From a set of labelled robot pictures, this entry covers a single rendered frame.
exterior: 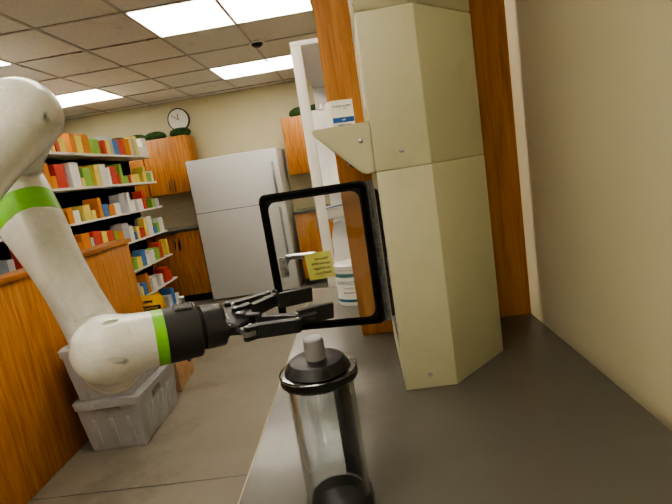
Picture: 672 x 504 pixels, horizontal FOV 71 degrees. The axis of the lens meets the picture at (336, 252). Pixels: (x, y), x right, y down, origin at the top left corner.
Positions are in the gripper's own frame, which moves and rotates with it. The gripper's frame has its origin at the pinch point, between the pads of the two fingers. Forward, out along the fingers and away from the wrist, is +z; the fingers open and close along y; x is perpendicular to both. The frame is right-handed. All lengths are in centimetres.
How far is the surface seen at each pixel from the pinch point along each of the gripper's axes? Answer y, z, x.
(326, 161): 138, 72, -12
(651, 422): -40, 43, 16
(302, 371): -25.1, -12.2, -2.2
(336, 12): 44, 30, -60
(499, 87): 21, 67, -40
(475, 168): 2.9, 42.3, -21.8
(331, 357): -24.4, -7.6, -2.5
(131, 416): 192, -35, 132
